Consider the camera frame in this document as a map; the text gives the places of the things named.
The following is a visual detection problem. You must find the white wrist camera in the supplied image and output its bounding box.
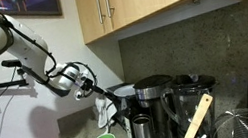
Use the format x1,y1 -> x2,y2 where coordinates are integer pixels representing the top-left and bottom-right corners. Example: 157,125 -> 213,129
72,88 -> 86,103

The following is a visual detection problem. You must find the glass blender with black lid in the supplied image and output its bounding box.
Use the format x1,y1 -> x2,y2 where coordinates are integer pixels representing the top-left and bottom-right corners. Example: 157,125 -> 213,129
156,68 -> 228,138

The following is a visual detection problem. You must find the wooden spatula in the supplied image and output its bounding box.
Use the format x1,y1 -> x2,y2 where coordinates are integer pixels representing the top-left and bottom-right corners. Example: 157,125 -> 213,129
168,92 -> 221,138

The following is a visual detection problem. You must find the black steel coffee maker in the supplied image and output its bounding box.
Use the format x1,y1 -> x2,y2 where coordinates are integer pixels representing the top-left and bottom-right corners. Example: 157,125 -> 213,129
131,71 -> 183,138

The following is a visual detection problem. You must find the white round plate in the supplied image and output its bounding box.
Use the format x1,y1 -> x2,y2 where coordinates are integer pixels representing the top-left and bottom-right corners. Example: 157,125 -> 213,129
112,83 -> 138,101

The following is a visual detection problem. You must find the black camera on mount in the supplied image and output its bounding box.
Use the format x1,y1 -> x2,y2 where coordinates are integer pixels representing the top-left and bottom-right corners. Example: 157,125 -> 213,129
0,57 -> 23,71

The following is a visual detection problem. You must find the silver black toaster oven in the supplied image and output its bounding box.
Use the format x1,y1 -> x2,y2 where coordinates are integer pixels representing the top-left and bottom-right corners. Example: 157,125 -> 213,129
104,81 -> 142,132

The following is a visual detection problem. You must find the white striped cloth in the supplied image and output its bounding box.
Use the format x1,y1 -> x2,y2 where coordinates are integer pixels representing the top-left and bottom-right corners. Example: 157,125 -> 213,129
92,93 -> 121,130

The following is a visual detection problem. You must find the stainless steel tumbler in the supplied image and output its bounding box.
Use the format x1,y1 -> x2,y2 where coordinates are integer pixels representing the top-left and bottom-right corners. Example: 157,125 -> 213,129
130,112 -> 155,138

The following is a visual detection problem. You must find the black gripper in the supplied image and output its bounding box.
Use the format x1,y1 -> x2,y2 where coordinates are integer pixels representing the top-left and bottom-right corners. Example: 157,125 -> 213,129
78,71 -> 117,108

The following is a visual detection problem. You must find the dark olive oil bottle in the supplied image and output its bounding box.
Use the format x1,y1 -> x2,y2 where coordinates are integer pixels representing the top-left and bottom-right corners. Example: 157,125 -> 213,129
120,95 -> 144,138

